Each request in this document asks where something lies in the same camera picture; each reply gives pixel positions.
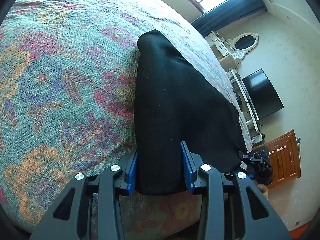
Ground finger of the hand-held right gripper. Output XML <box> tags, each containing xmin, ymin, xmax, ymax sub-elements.
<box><xmin>238</xmin><ymin>151</ymin><xmax>253</xmax><ymax>164</ymax></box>

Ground orange wooden board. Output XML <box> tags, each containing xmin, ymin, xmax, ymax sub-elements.
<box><xmin>287</xmin><ymin>219</ymin><xmax>312</xmax><ymax>233</ymax></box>

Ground black pants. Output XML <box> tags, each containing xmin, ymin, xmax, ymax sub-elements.
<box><xmin>134</xmin><ymin>29</ymin><xmax>248</xmax><ymax>195</ymax></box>

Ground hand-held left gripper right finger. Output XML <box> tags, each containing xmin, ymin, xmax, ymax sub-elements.
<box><xmin>180</xmin><ymin>141</ymin><xmax>292</xmax><ymax>240</ymax></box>

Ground floral bedspread bed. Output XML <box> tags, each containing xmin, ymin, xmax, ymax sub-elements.
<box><xmin>0</xmin><ymin>0</ymin><xmax>253</xmax><ymax>235</ymax></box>

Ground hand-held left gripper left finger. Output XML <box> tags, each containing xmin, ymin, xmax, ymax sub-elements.
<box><xmin>30</xmin><ymin>152</ymin><xmax>137</xmax><ymax>240</ymax></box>

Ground small black device box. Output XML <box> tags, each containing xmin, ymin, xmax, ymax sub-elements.
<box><xmin>251</xmin><ymin>134</ymin><xmax>265</xmax><ymax>145</ymax></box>

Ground white television stand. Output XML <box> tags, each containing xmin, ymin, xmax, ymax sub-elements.
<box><xmin>226</xmin><ymin>67</ymin><xmax>260</xmax><ymax>133</ymax></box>

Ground white vanity dresser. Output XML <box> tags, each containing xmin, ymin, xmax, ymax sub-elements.
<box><xmin>205</xmin><ymin>31</ymin><xmax>238</xmax><ymax>68</ymax></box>

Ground person's right hand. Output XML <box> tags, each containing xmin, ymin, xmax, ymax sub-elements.
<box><xmin>257</xmin><ymin>184</ymin><xmax>269</xmax><ymax>201</ymax></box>

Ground dark blue curtain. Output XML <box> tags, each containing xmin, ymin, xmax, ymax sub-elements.
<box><xmin>191</xmin><ymin>0</ymin><xmax>265</xmax><ymax>38</ymax></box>

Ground brown wooden cabinet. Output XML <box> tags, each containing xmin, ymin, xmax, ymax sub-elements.
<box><xmin>262</xmin><ymin>129</ymin><xmax>302</xmax><ymax>189</ymax></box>

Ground white oval mirror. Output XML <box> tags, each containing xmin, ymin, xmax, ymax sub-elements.
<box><xmin>226</xmin><ymin>32</ymin><xmax>259</xmax><ymax>62</ymax></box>

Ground black flat television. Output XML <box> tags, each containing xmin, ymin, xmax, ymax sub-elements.
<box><xmin>241</xmin><ymin>68</ymin><xmax>285</xmax><ymax>120</ymax></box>

